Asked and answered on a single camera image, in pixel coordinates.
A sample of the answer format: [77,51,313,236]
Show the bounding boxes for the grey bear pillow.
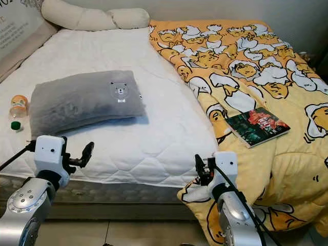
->
[30,70,147,139]

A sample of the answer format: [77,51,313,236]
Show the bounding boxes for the dark green red book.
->
[224,107,291,150]

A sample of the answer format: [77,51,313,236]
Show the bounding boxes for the white quilted mattress pad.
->
[0,28,219,190]

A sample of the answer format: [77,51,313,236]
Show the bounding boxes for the grey quilted mattress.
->
[0,174,186,207]

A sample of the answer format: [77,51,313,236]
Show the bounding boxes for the beige bed base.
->
[51,202,196,222]

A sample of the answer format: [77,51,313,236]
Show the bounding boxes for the orange drink bottle green cap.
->
[10,95,29,131]

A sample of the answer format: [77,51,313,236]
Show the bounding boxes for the yellow cartoon print blanket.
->
[149,19,328,246]

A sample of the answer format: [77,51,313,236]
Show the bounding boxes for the beige padded bed edge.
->
[0,20,60,83]

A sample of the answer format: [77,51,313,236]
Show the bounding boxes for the cream long bolster pillow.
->
[41,0,151,31]

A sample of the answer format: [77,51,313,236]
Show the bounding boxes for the white printed headboard cushion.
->
[0,0,47,63]

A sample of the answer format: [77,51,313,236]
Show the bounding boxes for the dark wooden cabinet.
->
[314,49,328,78]

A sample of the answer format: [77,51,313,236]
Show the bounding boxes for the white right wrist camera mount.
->
[212,151,238,193]

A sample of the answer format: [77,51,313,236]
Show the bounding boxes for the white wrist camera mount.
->
[34,135,68,189]
[212,151,238,193]

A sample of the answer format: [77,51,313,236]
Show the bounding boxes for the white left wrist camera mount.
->
[34,135,68,189]

